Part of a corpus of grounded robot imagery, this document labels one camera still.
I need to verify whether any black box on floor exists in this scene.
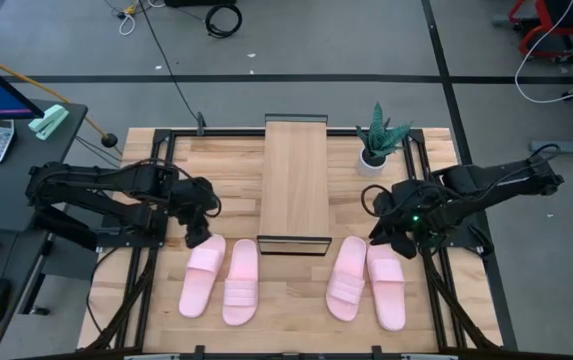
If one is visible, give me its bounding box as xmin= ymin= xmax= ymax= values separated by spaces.
xmin=164 ymin=0 xmax=237 ymax=8

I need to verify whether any pink rubber slide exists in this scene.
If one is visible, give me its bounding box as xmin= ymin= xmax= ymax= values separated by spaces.
xmin=325 ymin=235 xmax=368 ymax=323
xmin=365 ymin=243 xmax=407 ymax=332
xmin=178 ymin=233 xmax=227 ymax=320
xmin=221 ymin=238 xmax=261 ymax=327

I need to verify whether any red and black cart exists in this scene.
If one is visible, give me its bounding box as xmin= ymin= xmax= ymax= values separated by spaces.
xmin=508 ymin=0 xmax=573 ymax=65

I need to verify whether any mint green stapler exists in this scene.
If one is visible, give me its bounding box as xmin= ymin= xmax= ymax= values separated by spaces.
xmin=27 ymin=103 xmax=70 ymax=141

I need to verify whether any potted green succulent plant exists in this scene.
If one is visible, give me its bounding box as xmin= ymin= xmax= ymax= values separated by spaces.
xmin=355 ymin=101 xmax=414 ymax=177

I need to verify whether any dark grey desk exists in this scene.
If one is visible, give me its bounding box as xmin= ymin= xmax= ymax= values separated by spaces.
xmin=0 ymin=99 xmax=100 ymax=359

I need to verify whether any short white cable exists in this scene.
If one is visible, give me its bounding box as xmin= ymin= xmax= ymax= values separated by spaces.
xmin=118 ymin=12 xmax=137 ymax=37

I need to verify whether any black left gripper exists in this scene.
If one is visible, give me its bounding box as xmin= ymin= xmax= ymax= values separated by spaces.
xmin=165 ymin=174 xmax=223 ymax=250

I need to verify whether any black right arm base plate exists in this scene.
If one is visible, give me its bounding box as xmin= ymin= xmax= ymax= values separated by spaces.
xmin=415 ymin=212 xmax=492 ymax=250

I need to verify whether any coiled black cable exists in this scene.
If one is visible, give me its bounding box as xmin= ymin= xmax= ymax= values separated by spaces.
xmin=204 ymin=3 xmax=244 ymax=40

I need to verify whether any black aluminium table frame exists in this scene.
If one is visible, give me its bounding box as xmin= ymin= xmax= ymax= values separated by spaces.
xmin=85 ymin=127 xmax=505 ymax=360

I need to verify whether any wooden shelf with black frame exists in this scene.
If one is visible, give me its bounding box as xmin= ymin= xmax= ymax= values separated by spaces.
xmin=256 ymin=113 xmax=333 ymax=257

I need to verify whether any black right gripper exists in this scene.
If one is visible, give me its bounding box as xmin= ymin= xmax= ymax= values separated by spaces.
xmin=368 ymin=180 xmax=425 ymax=260

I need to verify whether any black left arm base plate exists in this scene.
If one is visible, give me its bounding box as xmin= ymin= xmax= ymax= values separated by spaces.
xmin=95 ymin=230 xmax=167 ymax=250

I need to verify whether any long white cable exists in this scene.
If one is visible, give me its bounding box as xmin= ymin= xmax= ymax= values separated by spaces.
xmin=514 ymin=0 xmax=573 ymax=105

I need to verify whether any long black floor cable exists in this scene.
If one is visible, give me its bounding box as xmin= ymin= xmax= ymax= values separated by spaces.
xmin=137 ymin=0 xmax=205 ymax=126

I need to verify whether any yellow cable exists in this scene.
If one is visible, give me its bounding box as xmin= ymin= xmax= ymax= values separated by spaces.
xmin=0 ymin=47 xmax=112 ymax=141

